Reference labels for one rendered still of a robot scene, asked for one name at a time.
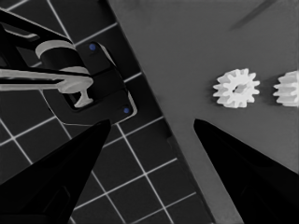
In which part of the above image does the small white toothed gear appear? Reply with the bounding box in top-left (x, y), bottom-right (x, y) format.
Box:
top-left (272, 70), bottom-right (299, 108)
top-left (212, 67), bottom-right (262, 109)

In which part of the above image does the dark robot body block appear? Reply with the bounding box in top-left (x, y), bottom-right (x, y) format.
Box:
top-left (0, 8), bottom-right (138, 127)

